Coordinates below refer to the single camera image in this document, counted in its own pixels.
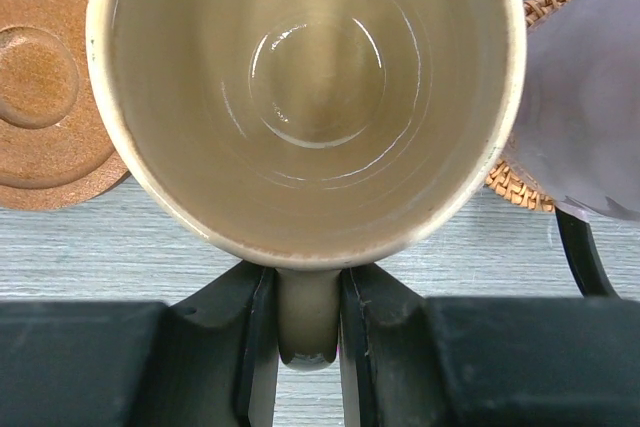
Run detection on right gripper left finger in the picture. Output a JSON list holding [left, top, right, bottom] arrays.
[[1, 262, 278, 426]]

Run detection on purple translucent cup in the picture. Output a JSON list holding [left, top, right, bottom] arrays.
[[502, 0, 640, 299]]

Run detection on beige ceramic mug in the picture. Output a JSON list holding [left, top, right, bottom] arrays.
[[86, 0, 526, 370]]

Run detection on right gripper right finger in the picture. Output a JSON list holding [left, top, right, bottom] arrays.
[[340, 264, 639, 426]]

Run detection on woven rattan coaster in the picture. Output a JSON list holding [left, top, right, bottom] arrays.
[[485, 0, 571, 213]]

